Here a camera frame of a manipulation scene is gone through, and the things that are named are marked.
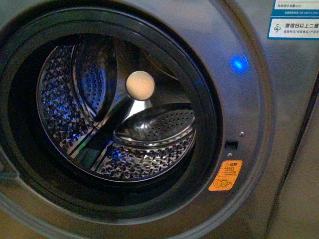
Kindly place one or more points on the black rubber door gasket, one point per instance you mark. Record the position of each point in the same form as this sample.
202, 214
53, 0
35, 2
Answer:
25, 44

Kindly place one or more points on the white blue energy label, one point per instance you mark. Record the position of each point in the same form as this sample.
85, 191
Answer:
294, 20

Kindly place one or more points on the stainless steel drum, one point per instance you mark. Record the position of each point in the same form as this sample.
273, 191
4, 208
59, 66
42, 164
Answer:
111, 112

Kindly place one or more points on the orange warning sticker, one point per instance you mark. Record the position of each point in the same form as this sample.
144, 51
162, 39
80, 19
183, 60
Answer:
226, 176

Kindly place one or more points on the grey front-load washing machine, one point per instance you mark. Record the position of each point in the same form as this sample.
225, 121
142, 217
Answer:
263, 88

